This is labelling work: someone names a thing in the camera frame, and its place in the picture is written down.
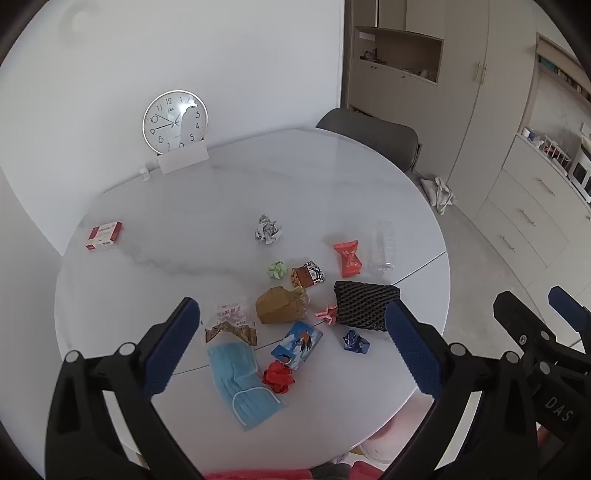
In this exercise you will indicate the blue face mask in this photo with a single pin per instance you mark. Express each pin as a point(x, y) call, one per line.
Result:
point(235, 378)

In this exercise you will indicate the blue paper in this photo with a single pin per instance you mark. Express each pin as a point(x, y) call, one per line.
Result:
point(355, 342)

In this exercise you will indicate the grey chair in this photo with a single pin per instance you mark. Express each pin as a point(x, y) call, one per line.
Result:
point(369, 134)

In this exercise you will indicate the red and white box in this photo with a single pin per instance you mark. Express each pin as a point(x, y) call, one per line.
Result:
point(105, 235)

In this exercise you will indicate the brown paper bag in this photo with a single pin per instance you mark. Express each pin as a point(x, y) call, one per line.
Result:
point(279, 307)

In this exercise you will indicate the pink paper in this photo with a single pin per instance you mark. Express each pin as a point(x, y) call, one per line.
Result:
point(328, 314)

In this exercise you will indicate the white bag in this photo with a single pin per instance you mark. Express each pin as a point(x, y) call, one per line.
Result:
point(439, 194)

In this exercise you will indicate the clear plastic bottle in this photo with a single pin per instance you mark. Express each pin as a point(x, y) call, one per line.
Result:
point(383, 247)

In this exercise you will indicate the tall beige cabinet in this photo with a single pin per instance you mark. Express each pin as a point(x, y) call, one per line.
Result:
point(461, 115)

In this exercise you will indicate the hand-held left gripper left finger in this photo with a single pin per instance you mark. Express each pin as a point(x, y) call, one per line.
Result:
point(173, 350)

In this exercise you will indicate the grey paper ball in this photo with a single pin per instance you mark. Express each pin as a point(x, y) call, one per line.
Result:
point(268, 229)

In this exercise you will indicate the white microwave oven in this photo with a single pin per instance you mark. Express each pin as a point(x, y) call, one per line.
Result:
point(581, 173)

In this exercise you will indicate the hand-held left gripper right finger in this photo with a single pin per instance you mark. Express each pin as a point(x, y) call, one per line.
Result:
point(413, 346)

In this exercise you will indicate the white paper card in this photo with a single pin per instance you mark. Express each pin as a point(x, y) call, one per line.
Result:
point(182, 160)

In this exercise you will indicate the orange snack wrapper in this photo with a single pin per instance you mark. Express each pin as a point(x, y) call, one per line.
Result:
point(348, 258)

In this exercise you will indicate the red paper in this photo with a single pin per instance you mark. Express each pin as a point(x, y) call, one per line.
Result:
point(277, 377)

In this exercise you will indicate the black foam net sleeve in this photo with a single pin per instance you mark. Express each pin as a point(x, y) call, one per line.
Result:
point(362, 304)

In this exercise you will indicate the patterned snack wrapper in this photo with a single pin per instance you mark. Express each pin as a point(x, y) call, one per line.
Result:
point(308, 275)

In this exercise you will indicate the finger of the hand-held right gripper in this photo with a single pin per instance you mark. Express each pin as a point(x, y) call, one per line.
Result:
point(570, 307)
point(524, 321)

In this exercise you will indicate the blue printed packet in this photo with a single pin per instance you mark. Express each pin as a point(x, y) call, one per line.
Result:
point(298, 345)

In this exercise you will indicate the beige drawer unit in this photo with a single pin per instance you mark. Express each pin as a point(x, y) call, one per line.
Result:
point(526, 207)

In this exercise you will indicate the wall shelf with books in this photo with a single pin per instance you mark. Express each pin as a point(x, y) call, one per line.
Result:
point(561, 69)

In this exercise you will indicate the green paper ball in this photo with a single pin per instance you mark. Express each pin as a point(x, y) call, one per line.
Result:
point(277, 270)

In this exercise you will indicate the round white wall clock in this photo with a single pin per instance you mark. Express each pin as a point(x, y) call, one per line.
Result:
point(161, 124)

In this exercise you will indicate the clear snack wrapper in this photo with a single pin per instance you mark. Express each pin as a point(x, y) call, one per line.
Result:
point(230, 323)

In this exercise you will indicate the red clothing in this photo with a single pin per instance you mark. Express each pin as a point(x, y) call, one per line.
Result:
point(258, 475)

